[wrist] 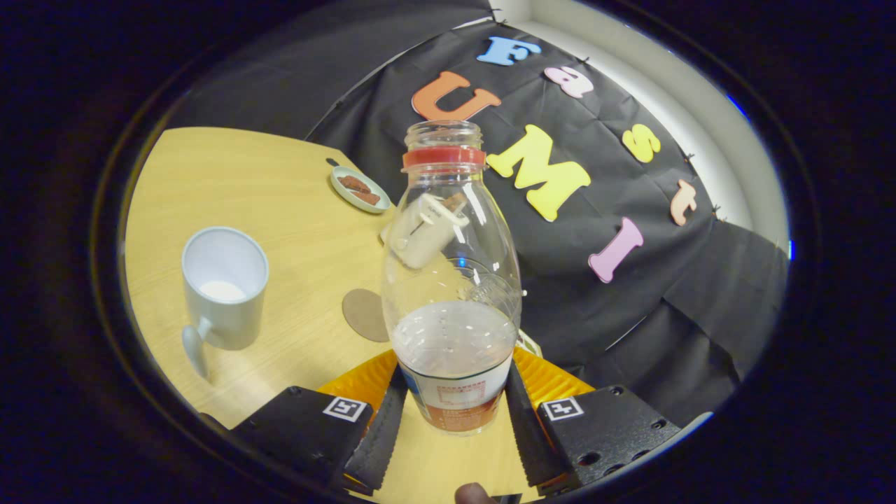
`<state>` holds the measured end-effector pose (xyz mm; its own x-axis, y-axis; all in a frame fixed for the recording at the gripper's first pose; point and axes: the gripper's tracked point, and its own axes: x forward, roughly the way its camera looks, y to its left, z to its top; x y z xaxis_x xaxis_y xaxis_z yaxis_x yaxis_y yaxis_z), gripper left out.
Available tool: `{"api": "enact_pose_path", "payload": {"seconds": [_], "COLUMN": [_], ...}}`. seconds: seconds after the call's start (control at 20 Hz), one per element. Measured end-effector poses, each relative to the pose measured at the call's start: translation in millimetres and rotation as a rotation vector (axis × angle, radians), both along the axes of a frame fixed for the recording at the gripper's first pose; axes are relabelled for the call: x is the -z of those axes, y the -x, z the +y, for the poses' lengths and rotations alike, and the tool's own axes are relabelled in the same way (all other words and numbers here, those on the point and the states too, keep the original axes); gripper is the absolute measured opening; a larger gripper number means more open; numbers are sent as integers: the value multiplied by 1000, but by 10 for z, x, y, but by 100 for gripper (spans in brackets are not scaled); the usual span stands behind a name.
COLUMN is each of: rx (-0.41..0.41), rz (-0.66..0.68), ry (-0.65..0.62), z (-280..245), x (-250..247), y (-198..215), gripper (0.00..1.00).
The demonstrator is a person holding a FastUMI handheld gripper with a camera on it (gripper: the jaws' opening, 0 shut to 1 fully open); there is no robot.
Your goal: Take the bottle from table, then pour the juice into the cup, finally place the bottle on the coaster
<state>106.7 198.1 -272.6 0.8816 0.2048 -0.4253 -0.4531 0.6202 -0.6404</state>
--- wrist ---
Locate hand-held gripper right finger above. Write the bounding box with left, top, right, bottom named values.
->
left=504, top=346, right=683, bottom=494

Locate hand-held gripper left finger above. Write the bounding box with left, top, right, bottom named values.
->
left=231, top=348, right=410, bottom=494

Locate clear juice bottle red label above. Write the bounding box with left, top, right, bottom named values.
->
left=381, top=120, right=523, bottom=436

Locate round brown coaster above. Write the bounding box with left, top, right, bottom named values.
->
left=342, top=288, right=390, bottom=343

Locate pale grey cup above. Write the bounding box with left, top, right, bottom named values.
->
left=181, top=226, right=270, bottom=381

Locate black backdrop cloth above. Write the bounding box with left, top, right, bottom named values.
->
left=168, top=0, right=792, bottom=428

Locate white toaster with toast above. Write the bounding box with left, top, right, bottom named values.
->
left=381, top=192, right=470, bottom=270

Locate wooden table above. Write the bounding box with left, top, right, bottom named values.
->
left=125, top=127, right=543, bottom=503

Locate small plate with brown food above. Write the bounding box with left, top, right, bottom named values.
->
left=330, top=166, right=392, bottom=214

